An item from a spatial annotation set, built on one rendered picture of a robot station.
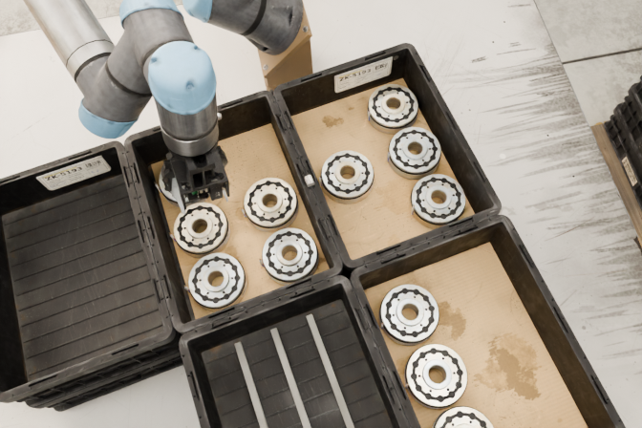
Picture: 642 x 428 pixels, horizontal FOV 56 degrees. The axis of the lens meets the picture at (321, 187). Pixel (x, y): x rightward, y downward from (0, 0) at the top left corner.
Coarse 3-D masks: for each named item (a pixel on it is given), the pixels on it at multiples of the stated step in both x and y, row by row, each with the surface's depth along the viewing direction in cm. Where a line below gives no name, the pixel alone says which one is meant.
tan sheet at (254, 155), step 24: (240, 144) 124; (264, 144) 124; (240, 168) 122; (264, 168) 122; (288, 168) 122; (240, 192) 120; (168, 216) 118; (240, 216) 118; (240, 240) 116; (264, 240) 115; (192, 264) 114; (264, 288) 111
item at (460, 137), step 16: (400, 48) 121; (352, 64) 119; (416, 64) 119; (304, 80) 120; (432, 80) 117; (288, 112) 115; (448, 112) 114; (288, 128) 114; (464, 144) 111; (304, 160) 111; (480, 176) 108; (320, 192) 108; (320, 208) 107; (496, 208) 106; (448, 224) 105; (464, 224) 105; (336, 240) 104; (416, 240) 104; (368, 256) 103; (384, 256) 103
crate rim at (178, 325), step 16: (256, 96) 117; (272, 96) 117; (272, 112) 116; (128, 144) 114; (288, 144) 112; (128, 160) 112; (304, 176) 110; (144, 192) 110; (144, 208) 108; (320, 224) 107; (160, 256) 104; (336, 256) 103; (160, 272) 103; (320, 272) 102; (336, 272) 102; (176, 304) 101; (240, 304) 100; (256, 304) 100; (176, 320) 100; (208, 320) 99
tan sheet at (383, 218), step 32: (352, 96) 128; (320, 128) 125; (352, 128) 125; (320, 160) 122; (384, 160) 121; (384, 192) 119; (352, 224) 116; (384, 224) 116; (416, 224) 116; (352, 256) 113
